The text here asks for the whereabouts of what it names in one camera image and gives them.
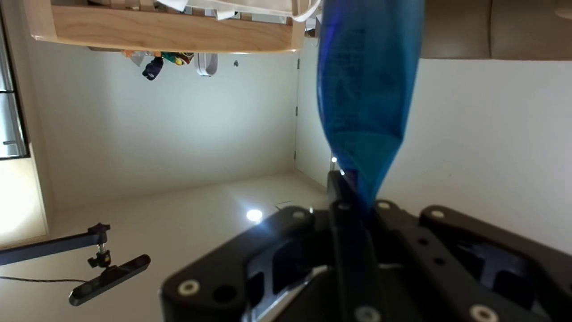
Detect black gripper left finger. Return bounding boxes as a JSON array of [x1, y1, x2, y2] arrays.
[[328, 170, 385, 322]]

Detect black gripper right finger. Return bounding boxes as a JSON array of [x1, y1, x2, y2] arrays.
[[376, 201, 506, 322]]

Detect black camera on stand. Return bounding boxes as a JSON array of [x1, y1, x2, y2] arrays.
[[68, 224, 151, 306]]

